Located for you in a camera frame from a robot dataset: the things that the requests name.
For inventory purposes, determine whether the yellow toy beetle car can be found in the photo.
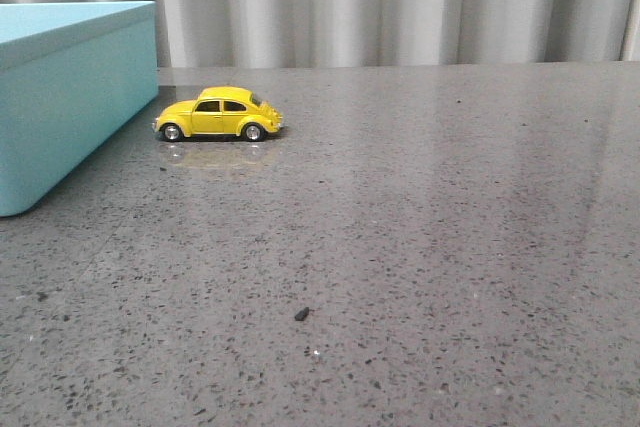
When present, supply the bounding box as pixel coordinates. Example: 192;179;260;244
152;86;284;142

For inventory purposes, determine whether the light blue storage box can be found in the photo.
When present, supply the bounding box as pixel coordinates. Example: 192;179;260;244
1;1;158;216

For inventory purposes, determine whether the small black debris chip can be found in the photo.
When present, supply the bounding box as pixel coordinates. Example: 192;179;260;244
294;307;310;321

